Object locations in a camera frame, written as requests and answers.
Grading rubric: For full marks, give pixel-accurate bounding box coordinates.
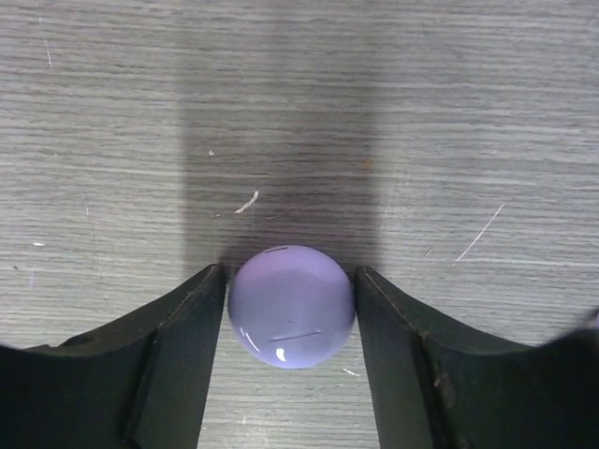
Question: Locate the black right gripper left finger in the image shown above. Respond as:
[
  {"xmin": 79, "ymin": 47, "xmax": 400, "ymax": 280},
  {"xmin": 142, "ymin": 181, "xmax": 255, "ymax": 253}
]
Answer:
[{"xmin": 1, "ymin": 264, "xmax": 226, "ymax": 448}]

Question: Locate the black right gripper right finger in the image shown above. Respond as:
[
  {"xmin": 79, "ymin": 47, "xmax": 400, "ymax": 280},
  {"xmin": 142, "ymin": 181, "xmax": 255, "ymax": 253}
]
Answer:
[{"xmin": 354, "ymin": 267, "xmax": 598, "ymax": 448}]

